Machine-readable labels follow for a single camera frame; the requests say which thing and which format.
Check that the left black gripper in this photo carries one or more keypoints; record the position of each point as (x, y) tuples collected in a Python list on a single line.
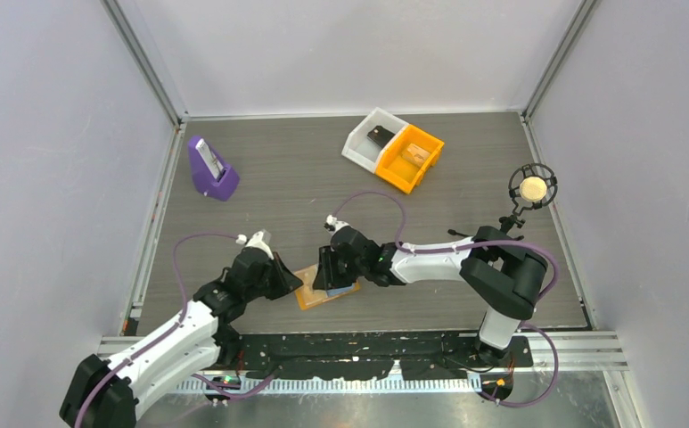
[(286, 280)]

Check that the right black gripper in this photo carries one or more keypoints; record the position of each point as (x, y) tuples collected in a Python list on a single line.
[(327, 276)]

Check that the gold credit card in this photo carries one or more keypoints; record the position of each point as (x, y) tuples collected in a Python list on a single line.
[(414, 147), (307, 275)]

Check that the orange card holder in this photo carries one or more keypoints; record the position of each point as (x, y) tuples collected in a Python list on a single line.
[(308, 297)]

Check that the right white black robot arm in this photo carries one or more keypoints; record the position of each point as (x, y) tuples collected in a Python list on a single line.
[(507, 274)]

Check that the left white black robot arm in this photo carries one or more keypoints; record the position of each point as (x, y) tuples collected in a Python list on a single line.
[(116, 391)]

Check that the white card in purple stand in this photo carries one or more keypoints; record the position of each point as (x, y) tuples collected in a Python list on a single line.
[(210, 159)]

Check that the clear card in orange bin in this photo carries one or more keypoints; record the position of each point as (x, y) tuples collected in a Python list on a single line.
[(417, 158)]

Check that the black card in white bin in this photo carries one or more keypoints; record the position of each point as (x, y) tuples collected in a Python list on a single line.
[(380, 136)]

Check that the purple stand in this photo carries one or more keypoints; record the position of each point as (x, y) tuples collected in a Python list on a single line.
[(212, 176)]

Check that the white plastic bin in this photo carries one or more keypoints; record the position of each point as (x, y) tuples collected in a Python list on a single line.
[(359, 149)]

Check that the orange plastic bin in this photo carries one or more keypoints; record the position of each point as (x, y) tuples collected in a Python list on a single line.
[(403, 175)]

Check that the black microphone tripod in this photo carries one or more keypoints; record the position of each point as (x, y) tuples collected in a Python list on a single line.
[(506, 224)]

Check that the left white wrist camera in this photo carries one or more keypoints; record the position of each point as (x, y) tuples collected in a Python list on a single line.
[(259, 240)]

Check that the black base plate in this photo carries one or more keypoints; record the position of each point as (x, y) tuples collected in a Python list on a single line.
[(432, 355)]

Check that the microphone with shock mount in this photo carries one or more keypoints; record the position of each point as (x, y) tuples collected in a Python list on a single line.
[(532, 186)]

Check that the aluminium frame rail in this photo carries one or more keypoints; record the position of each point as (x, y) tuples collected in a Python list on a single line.
[(577, 352)]

